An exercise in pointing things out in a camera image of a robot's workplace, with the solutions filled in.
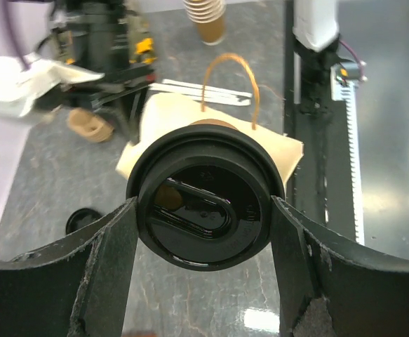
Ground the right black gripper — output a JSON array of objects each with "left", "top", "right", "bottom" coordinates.
[{"left": 63, "top": 66, "right": 155, "bottom": 144}]

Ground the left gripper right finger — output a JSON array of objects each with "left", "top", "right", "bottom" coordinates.
[{"left": 271, "top": 197, "right": 409, "bottom": 336}]

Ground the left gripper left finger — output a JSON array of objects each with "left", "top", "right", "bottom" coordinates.
[{"left": 0, "top": 198, "right": 138, "bottom": 336}]

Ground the beige paper bag with handles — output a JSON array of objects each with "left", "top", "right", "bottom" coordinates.
[{"left": 116, "top": 53, "right": 304, "bottom": 198}]

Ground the brown cardboard cup carrier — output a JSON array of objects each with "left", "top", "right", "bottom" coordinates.
[{"left": 67, "top": 107, "right": 114, "bottom": 143}]

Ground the black plastic cup lid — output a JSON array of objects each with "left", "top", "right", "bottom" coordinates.
[{"left": 126, "top": 125, "right": 285, "bottom": 272}]

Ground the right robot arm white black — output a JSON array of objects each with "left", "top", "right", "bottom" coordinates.
[{"left": 34, "top": 1, "right": 156, "bottom": 143}]

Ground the black cup lid on table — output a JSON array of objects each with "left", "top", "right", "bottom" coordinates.
[{"left": 65, "top": 208, "right": 102, "bottom": 235}]

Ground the camouflage folded cloth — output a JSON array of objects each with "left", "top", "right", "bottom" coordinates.
[{"left": 49, "top": 3, "right": 156, "bottom": 72}]

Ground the stack of paper cups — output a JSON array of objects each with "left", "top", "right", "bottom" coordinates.
[{"left": 183, "top": 0, "right": 226, "bottom": 46}]

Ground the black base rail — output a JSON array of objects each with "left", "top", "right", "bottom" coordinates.
[{"left": 283, "top": 1, "right": 355, "bottom": 239}]

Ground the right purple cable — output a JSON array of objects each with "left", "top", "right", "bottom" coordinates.
[{"left": 2, "top": 0, "right": 33, "bottom": 66}]

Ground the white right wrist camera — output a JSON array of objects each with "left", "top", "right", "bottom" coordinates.
[{"left": 0, "top": 54, "right": 105, "bottom": 124}]

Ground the slotted cable duct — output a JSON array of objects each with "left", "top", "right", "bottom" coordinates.
[{"left": 331, "top": 60, "right": 365, "bottom": 245}]

